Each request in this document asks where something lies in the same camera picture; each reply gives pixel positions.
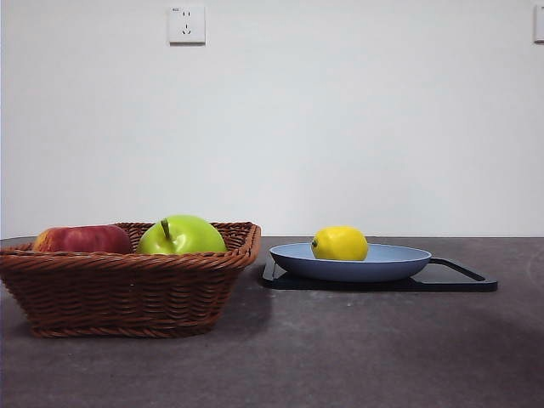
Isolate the yellow lemon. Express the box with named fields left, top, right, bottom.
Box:
left=310, top=225, right=369, bottom=262

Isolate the blue round plate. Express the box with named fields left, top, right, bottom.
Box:
left=269, top=242, right=434, bottom=284

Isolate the brown wicker basket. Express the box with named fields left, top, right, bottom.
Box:
left=0, top=220, right=262, bottom=340

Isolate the green apple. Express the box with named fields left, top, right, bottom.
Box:
left=134, top=213, right=228, bottom=256

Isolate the red apple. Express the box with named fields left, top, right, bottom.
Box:
left=31, top=224, right=133, bottom=255

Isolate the black rectangular tray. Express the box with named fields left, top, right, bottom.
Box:
left=260, top=257, right=499, bottom=292

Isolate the white wall socket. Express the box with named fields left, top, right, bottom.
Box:
left=168, top=5, right=207, bottom=46

